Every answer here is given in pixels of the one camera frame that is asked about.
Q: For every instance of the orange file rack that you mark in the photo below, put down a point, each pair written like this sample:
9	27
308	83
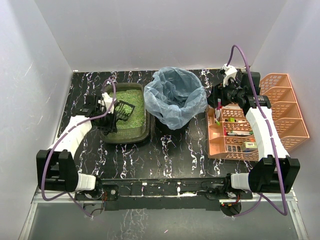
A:
286	113

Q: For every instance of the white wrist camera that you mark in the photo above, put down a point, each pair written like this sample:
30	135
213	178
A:
107	101
229	73

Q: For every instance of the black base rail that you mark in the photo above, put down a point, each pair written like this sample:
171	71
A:
208	193

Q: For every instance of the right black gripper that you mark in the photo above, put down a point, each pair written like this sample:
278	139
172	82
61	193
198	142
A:
215	95

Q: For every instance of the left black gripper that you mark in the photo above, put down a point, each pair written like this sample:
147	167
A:
107	120

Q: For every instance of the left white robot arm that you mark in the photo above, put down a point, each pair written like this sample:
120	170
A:
56	169

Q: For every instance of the orange desk organizer tray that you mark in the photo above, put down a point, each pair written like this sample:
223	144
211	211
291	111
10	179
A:
227	132

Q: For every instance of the green litter pellets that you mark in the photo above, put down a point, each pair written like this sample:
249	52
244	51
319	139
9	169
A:
137	119

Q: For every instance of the blue plastic bag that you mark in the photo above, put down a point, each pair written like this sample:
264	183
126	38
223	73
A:
175	96

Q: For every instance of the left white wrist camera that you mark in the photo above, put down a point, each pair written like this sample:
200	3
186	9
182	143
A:
107	101

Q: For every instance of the black litter scoop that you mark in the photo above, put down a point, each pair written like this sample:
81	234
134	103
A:
123	110

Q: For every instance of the dark green litter box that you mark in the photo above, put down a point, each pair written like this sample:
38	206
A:
132	135

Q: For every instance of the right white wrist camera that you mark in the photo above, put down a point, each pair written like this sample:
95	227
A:
229	73

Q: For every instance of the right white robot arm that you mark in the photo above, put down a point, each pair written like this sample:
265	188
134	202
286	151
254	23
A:
275	171

